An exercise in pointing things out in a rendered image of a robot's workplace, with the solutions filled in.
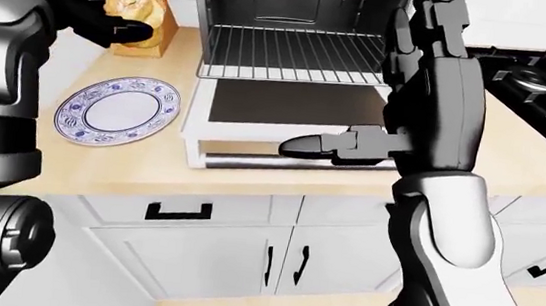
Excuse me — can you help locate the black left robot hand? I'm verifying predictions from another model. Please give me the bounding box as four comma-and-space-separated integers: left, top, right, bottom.
46, 0, 159, 54

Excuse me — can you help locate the white cabinet drawer front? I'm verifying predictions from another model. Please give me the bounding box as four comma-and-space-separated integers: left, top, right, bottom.
75, 174, 276, 243

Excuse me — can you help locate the white cabinet door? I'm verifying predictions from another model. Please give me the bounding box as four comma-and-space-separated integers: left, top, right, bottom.
272, 213, 411, 306
80, 207, 294, 306

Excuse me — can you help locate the light wooden block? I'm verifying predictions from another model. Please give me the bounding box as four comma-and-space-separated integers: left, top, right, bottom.
68, 0, 184, 62

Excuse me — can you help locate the blue patterned white plate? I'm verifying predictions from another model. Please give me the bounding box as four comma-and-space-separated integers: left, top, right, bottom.
51, 69, 183, 157

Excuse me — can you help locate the black grey right robot hand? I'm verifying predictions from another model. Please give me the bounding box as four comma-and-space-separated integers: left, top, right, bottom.
276, 0, 500, 186

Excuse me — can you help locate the pale golden scone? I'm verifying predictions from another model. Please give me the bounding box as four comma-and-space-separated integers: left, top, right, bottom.
99, 0, 169, 52

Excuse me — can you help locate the metal wire oven rack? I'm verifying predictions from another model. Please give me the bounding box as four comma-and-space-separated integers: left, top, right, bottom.
196, 17, 397, 97

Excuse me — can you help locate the white glass toaster oven door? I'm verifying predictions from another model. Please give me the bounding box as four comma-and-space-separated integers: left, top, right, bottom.
176, 66, 407, 189

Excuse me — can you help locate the round silver stove burner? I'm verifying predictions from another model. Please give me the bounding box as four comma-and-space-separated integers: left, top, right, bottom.
491, 62, 546, 98

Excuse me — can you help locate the black curved cabinet door handle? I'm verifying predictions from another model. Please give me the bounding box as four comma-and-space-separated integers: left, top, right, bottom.
261, 245, 277, 289
290, 244, 312, 288

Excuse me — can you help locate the white black toaster oven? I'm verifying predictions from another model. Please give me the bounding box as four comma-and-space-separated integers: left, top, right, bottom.
170, 0, 420, 190

